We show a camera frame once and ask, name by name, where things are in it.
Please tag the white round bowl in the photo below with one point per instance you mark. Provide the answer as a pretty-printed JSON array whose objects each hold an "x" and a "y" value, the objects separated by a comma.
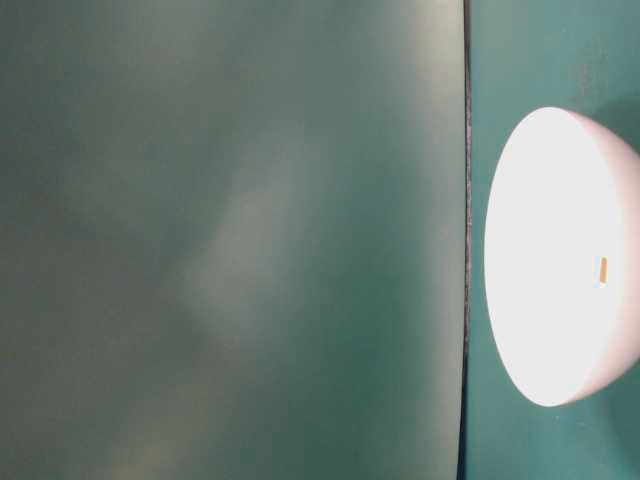
[{"x": 565, "y": 194}]

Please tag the small orange-red block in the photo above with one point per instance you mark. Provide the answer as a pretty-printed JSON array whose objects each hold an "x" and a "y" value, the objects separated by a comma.
[{"x": 603, "y": 270}]

